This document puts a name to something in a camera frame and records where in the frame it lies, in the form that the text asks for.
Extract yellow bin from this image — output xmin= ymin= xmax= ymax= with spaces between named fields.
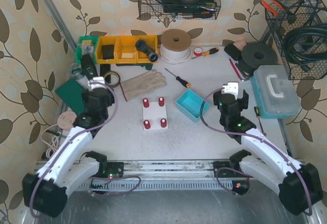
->
xmin=114 ymin=35 xmax=138 ymax=64
xmin=135 ymin=35 xmax=158 ymax=63
xmin=96 ymin=36 xmax=118 ymax=64

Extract green notebook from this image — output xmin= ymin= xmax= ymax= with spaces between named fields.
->
xmin=55 ymin=78 xmax=84 ymax=115

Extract black block with sponge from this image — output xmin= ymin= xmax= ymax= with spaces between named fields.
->
xmin=224 ymin=39 xmax=247 ymax=61

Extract yellow bin right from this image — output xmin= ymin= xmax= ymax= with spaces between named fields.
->
xmin=135 ymin=35 xmax=158 ymax=63

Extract black meter device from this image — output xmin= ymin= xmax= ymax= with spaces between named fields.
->
xmin=80 ymin=54 xmax=98 ymax=80

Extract red handled hex key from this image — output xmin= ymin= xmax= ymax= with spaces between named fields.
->
xmin=228 ymin=58 xmax=251 ymax=82

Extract beige work glove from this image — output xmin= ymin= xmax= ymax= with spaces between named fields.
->
xmin=120 ymin=70 xmax=167 ymax=101

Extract red white tape roll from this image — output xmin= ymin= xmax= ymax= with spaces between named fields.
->
xmin=194 ymin=47 xmax=202 ymax=57

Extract green storage bin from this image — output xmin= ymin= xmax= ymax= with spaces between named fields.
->
xmin=75 ymin=36 xmax=99 ymax=64

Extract white cable spool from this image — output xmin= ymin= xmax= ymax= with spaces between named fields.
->
xmin=159 ymin=29 xmax=192 ymax=65

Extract black orange flathead screwdriver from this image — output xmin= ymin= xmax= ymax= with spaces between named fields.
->
xmin=165 ymin=68 xmax=191 ymax=88

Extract right wire basket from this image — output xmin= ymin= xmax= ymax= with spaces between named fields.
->
xmin=260 ymin=0 xmax=326 ymax=80

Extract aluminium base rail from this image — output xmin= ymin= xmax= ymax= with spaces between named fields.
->
xmin=32 ymin=159 xmax=310 ymax=193

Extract white peg base plate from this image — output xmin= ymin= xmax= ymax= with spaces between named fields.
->
xmin=143 ymin=100 xmax=168 ymax=131

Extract black coiled hose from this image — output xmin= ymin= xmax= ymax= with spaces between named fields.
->
xmin=283 ymin=0 xmax=327 ymax=71

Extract brown packing tape roll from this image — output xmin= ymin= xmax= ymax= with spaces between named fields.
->
xmin=103 ymin=71 xmax=121 ymax=88

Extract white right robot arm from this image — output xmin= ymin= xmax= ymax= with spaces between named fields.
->
xmin=210 ymin=88 xmax=323 ymax=215

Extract teal clear toolbox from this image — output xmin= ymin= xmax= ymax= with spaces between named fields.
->
xmin=250 ymin=65 xmax=301 ymax=119

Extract small yellow black screwdriver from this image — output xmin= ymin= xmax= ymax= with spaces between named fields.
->
xmin=254 ymin=106 xmax=266 ymax=136

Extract large red spring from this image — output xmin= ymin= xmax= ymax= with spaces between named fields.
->
xmin=143 ymin=119 xmax=151 ymax=130
xmin=143 ymin=98 xmax=150 ymax=108

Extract orange handled pliers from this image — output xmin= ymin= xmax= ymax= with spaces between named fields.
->
xmin=260 ymin=0 xmax=287 ymax=17

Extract yellow bin left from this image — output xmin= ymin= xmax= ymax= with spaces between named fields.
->
xmin=96 ymin=36 xmax=118 ymax=64

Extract white coiled cord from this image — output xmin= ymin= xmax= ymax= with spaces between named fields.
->
xmin=40 ymin=124 xmax=64 ymax=160

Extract teal spring tray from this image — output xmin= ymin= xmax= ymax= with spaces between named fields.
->
xmin=175 ymin=89 xmax=204 ymax=122

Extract yellow bin middle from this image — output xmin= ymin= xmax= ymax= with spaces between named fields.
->
xmin=114 ymin=35 xmax=138 ymax=64

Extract black box in bin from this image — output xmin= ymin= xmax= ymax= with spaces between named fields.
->
xmin=101 ymin=44 xmax=114 ymax=60

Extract glass jar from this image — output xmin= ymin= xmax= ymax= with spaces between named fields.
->
xmin=71 ymin=65 xmax=84 ymax=81

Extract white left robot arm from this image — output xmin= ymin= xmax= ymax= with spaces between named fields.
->
xmin=22 ymin=82 xmax=118 ymax=218

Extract grey pipe fitting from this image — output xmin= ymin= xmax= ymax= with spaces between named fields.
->
xmin=135 ymin=40 xmax=158 ymax=63

